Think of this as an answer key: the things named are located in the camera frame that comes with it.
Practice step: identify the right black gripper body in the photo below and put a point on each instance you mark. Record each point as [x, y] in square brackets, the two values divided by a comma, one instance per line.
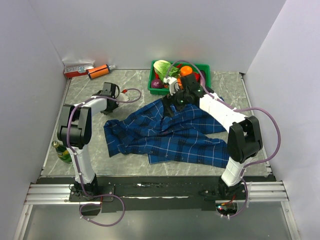
[180, 98]

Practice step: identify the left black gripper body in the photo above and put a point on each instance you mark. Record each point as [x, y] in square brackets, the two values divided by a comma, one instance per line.
[115, 105]

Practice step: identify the blue plaid shirt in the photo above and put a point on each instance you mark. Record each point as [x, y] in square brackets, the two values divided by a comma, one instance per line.
[181, 138]

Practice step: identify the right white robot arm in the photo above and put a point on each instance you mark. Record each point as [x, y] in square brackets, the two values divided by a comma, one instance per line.
[244, 139]

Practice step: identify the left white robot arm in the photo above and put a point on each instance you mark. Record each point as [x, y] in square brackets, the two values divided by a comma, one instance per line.
[75, 132]

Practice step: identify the purple eggplant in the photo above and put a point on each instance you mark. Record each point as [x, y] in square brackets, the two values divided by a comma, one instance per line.
[202, 78]

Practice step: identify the orange fruit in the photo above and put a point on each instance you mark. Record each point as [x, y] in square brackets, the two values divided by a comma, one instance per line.
[186, 70]

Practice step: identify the red onion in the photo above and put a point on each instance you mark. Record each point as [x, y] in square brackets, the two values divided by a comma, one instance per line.
[157, 84]

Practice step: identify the orange cylinder bottle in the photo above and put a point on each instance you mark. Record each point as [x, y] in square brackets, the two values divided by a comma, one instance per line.
[100, 71]

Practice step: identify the napa cabbage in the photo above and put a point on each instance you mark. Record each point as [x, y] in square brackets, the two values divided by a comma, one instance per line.
[163, 68]

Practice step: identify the red white carton box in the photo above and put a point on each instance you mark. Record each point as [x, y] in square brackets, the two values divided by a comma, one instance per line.
[77, 68]

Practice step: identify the green glass bottle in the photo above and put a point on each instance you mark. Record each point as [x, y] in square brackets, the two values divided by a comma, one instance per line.
[62, 152]

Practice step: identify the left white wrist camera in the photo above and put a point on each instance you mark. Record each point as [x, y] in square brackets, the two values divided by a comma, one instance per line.
[122, 96]

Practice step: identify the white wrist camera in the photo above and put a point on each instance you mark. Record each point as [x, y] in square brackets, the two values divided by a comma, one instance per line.
[172, 83]
[122, 96]

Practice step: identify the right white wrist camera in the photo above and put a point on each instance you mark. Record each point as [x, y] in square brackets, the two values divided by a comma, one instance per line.
[172, 83]

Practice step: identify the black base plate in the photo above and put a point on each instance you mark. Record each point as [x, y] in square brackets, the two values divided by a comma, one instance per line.
[148, 193]

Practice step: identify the aluminium rail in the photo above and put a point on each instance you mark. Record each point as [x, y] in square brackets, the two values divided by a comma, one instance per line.
[59, 194]

